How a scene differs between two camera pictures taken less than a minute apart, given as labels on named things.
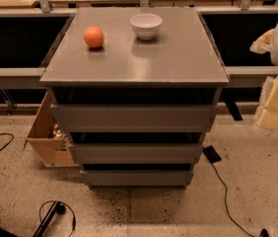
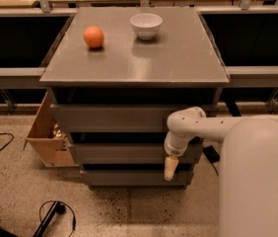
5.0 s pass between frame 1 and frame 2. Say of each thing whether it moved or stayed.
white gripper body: moved
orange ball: stayed
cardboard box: stayed
